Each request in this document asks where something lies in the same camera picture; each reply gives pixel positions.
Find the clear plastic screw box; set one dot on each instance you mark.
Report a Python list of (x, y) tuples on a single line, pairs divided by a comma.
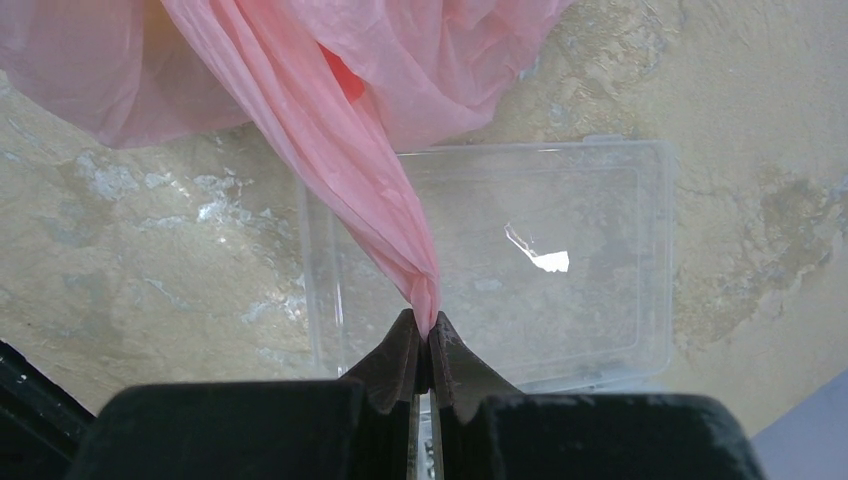
[(555, 258)]

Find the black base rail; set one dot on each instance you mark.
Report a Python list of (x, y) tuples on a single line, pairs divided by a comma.
[(42, 425)]

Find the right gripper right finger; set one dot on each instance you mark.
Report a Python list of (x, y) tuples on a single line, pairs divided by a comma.
[(485, 428)]

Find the pink plastic bag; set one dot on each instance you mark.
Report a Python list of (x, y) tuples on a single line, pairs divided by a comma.
[(337, 88)]

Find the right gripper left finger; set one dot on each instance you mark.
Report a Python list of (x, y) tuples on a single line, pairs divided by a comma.
[(362, 425)]

